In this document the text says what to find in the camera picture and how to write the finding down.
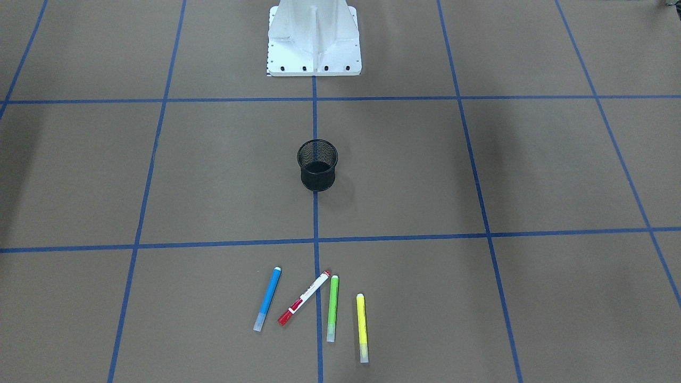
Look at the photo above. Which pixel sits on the black mesh pen cup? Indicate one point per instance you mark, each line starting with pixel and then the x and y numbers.
pixel 317 160

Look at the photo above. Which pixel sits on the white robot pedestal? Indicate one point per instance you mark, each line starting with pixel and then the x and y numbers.
pixel 313 38

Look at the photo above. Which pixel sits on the blue marker pen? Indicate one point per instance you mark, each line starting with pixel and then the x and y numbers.
pixel 267 299

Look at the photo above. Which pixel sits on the red marker pen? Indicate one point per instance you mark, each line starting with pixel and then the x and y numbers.
pixel 310 291

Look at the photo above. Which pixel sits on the green marker pen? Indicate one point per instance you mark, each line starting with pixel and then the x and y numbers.
pixel 332 309

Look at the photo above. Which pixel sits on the yellow marker pen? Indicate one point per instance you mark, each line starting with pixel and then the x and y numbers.
pixel 361 312

